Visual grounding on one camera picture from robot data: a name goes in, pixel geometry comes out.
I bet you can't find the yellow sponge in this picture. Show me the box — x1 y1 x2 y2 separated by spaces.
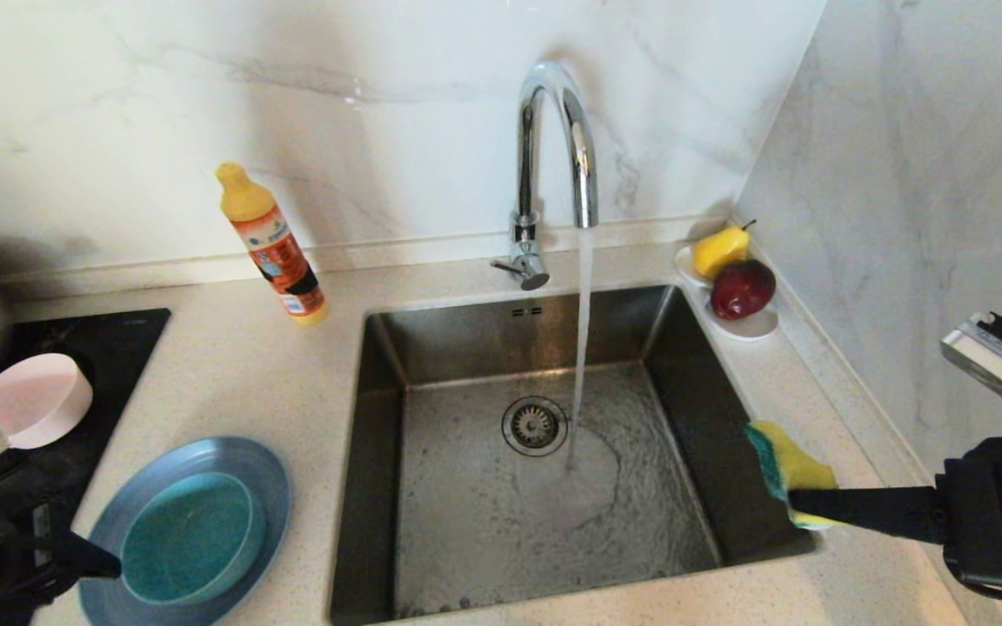
745 420 839 531

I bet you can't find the teal bowl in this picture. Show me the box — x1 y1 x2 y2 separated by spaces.
118 472 265 607

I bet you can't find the pink plastic bowl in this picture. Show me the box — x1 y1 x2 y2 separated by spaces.
0 352 93 450

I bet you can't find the yellow capped dish soap bottle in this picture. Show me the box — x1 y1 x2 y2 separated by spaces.
214 162 329 327

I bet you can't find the chrome gooseneck faucet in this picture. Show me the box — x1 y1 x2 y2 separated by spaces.
491 59 599 291

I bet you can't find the stainless steel sink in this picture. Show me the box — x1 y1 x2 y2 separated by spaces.
328 284 818 625

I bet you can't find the large blue-grey plate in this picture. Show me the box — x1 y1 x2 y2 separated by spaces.
77 436 292 626

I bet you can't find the black induction cooktop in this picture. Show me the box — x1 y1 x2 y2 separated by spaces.
0 309 170 626

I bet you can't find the white fruit dish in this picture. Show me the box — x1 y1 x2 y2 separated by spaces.
673 246 780 341

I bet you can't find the dark red apple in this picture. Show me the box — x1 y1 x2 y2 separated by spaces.
710 259 778 321

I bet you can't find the yellow pear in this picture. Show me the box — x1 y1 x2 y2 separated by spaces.
693 220 756 281

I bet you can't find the metal drain strainer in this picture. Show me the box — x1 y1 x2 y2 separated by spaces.
501 397 569 458

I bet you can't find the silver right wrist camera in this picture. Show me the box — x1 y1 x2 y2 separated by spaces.
940 313 1002 405

